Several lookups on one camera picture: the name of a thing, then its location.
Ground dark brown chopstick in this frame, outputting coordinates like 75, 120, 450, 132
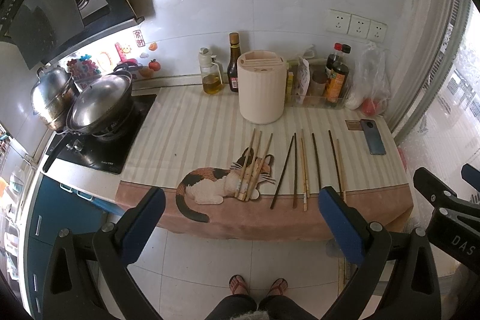
292, 132, 298, 209

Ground blue lower cabinet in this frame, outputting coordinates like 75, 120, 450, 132
24, 175, 123, 319

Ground black gas stove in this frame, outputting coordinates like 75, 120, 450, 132
42, 94, 156, 175

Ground blue smartphone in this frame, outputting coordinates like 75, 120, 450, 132
360, 119, 386, 156

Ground person right foot sandal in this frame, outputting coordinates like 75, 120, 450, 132
267, 278, 288, 296

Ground person foot sandal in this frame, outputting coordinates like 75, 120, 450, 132
267, 278, 288, 296
229, 274, 249, 296

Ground brown label card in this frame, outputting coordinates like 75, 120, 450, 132
345, 120, 363, 131

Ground striped cat table mat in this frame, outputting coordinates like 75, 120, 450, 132
115, 86, 413, 241

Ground person left foot sandal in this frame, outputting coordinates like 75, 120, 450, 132
229, 274, 249, 296

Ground wok with steel lid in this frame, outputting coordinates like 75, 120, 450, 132
42, 64, 133, 173

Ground white plastic bag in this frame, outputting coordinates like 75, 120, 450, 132
344, 41, 391, 117

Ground steel stock pot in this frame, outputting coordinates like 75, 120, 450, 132
30, 67, 80, 132

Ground clear condiment tray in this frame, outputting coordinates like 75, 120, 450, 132
285, 58, 351, 108

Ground white paper packet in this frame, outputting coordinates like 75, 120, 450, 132
295, 57, 311, 106

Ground yellow box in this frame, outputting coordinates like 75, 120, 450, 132
286, 71, 295, 101

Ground red cap dark bottle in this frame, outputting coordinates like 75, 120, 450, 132
325, 43, 343, 78

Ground oil dispenser bottle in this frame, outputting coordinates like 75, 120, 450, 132
199, 47, 224, 95

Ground cream utensil holder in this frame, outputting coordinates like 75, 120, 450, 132
238, 50, 287, 125

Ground dark sauce bottle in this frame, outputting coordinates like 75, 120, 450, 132
227, 32, 241, 93

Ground black range hood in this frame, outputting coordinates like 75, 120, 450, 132
0, 0, 146, 71

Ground colourful wall stickers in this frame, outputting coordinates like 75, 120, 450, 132
59, 28, 161, 81

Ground triple wall socket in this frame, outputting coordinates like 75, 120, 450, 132
326, 10, 387, 43

